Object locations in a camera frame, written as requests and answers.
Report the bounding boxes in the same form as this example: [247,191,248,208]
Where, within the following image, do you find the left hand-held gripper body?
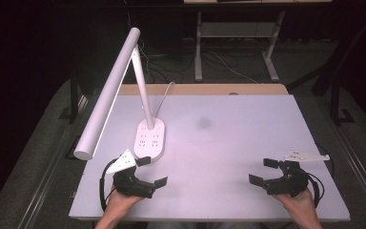
[105,148,157,200]

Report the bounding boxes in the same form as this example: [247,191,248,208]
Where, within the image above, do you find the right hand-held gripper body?
[264,150,331,198]

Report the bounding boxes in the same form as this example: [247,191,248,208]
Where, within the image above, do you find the person's left hand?
[105,185,145,217]

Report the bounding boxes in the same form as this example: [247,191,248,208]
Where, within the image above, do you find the person's right hand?
[272,186,318,218]

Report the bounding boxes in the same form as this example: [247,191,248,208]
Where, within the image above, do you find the white table mat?
[68,94,352,223]

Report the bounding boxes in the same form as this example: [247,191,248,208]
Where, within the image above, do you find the white desk lamp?
[72,27,167,165]

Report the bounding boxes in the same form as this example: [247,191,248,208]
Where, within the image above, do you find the black metal stand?
[57,71,90,126]
[285,13,366,127]

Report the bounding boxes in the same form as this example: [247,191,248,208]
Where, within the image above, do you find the grey metal-legged desk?
[182,0,334,83]

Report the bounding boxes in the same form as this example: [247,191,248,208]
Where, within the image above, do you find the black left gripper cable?
[98,157,119,213]

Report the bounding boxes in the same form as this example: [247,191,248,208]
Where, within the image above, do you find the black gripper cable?
[98,157,119,213]
[305,142,336,210]

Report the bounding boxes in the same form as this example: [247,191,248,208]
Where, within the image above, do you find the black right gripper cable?
[305,142,336,210]

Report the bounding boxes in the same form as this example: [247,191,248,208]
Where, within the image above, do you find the white lamp cable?
[152,81,176,120]

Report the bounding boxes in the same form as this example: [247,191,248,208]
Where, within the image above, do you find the metal floor rail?
[323,117,366,225]
[17,94,90,229]

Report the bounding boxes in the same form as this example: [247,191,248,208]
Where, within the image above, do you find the white floor cable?
[209,51,259,85]

